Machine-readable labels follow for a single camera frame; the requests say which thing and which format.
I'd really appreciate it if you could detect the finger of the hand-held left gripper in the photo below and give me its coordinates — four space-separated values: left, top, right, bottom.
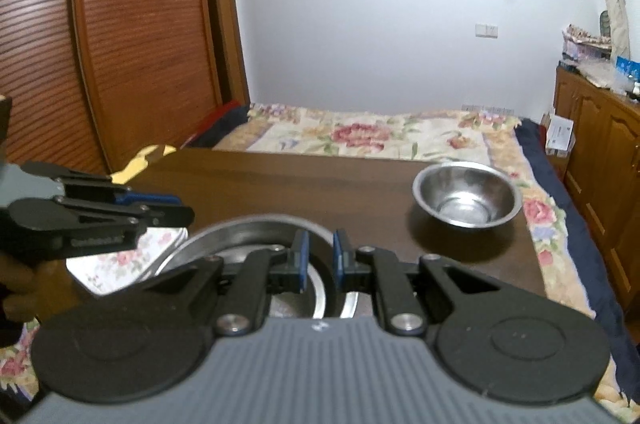
10 198 196 231
22 161 183 207

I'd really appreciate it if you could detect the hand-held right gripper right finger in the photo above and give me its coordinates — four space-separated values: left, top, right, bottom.
332 228 502 336

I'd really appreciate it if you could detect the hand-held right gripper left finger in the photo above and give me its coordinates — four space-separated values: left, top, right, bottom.
142 229 311 338

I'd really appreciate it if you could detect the stainless steel bowl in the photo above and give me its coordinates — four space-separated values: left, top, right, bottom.
412 161 523 230
152 213 373 320

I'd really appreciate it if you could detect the square floral plate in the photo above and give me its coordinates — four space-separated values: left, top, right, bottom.
65 226 190 298

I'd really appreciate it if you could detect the person's left hand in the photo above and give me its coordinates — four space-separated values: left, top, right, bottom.
0 251 86 322

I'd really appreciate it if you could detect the yellow plush toy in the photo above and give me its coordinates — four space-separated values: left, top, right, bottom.
110 144 179 185

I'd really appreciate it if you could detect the red cloth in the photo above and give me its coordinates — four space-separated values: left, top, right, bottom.
189 100 249 150

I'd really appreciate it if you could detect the floral blanket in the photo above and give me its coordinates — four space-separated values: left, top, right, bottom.
0 103 638 424

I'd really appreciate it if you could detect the louvred wooden wardrobe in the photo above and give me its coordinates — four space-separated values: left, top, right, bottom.
0 0 251 179

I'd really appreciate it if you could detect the white cardboard box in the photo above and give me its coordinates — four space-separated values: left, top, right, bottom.
545 114 575 156

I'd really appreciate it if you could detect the wooden sideboard cabinet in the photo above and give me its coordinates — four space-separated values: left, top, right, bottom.
554 66 640 311

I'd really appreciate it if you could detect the clear plastic bag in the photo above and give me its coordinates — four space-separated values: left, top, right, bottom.
579 59 622 91

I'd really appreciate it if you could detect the patterned fabric basket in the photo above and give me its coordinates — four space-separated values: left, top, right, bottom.
562 24 614 61

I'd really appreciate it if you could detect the blue white box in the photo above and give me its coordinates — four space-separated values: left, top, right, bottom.
616 56 640 81

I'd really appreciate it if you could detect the white wall socket strip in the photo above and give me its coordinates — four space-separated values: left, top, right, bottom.
462 104 517 114

